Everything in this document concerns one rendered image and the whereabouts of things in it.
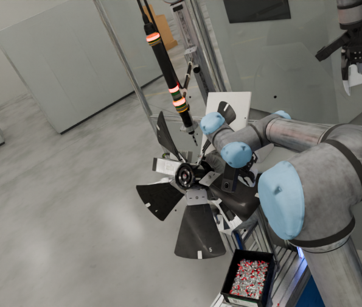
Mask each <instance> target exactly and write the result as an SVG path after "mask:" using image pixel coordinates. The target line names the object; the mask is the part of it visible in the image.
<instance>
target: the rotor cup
mask: <svg viewBox="0 0 362 307"><path fill-rule="evenodd" d="M199 165H200V162H199V163H198V165H197V162H196V163H192V164H190V163H181V164H180V165H179V166H178V167H177V169H176V171H175V181H176V184H177V186H178V187H179V188H180V189H182V190H202V189H206V192H208V191H209V190H210V189H209V188H204V187H201V186H200V183H199V181H200V180H201V179H202V178H203V177H204V176H205V175H206V174H207V173H209V172H210V171H212V172H215V171H214V168H213V166H212V165H211V164H210V163H209V162H207V161H202V162H201V165H200V167H199ZM184 174H186V176H187V177H186V178H185V179H184V178H183V175H184ZM196 178H201V179H200V180H196Z"/></svg>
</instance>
